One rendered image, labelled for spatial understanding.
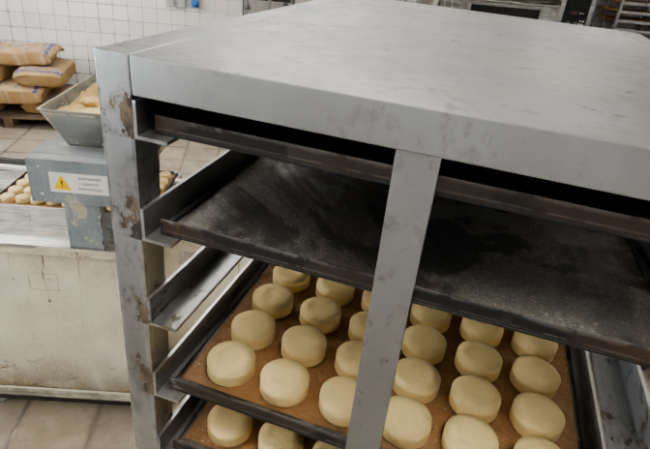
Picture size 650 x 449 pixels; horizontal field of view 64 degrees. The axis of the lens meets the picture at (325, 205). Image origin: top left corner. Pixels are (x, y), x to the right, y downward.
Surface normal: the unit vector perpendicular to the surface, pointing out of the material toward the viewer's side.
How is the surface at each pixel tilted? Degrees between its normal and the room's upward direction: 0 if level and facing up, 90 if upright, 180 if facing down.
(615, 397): 0
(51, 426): 0
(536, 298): 0
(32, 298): 90
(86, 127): 110
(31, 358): 90
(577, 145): 90
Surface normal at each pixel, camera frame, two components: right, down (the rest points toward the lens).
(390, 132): -0.31, 0.41
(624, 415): 0.10, -0.88
